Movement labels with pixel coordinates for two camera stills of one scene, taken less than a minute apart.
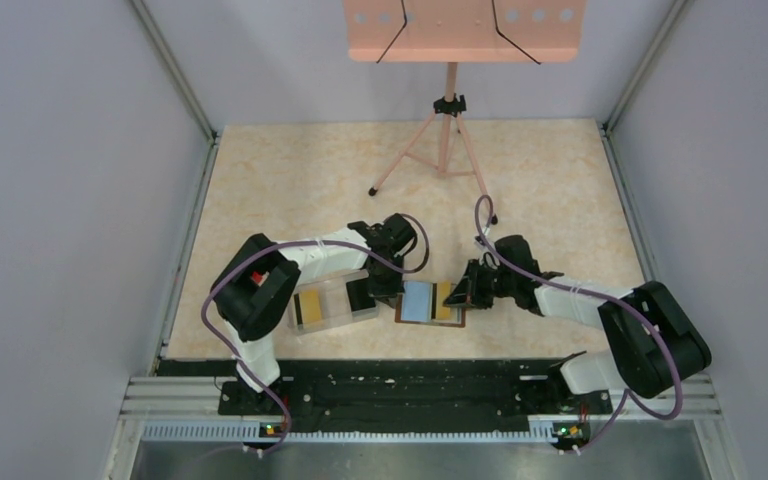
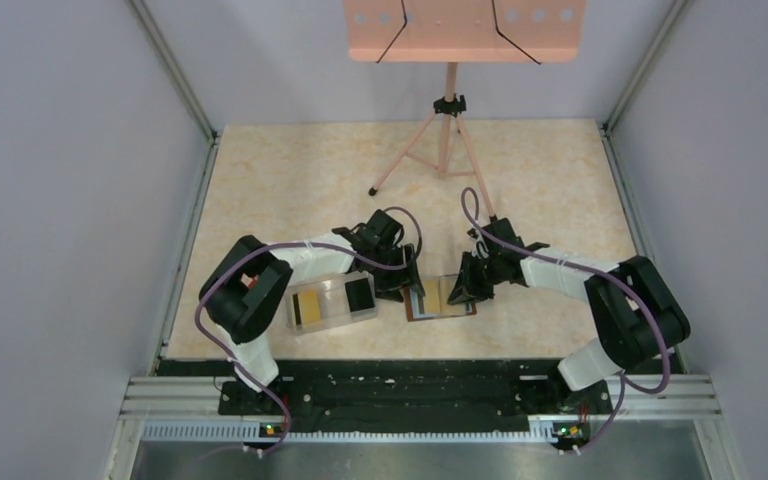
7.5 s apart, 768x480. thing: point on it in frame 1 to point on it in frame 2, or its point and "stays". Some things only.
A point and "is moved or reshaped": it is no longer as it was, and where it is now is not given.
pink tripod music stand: [453, 32] stays
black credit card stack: [359, 295] stays
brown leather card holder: [457, 314] to [434, 302]
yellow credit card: [443, 291] is moved or reshaped
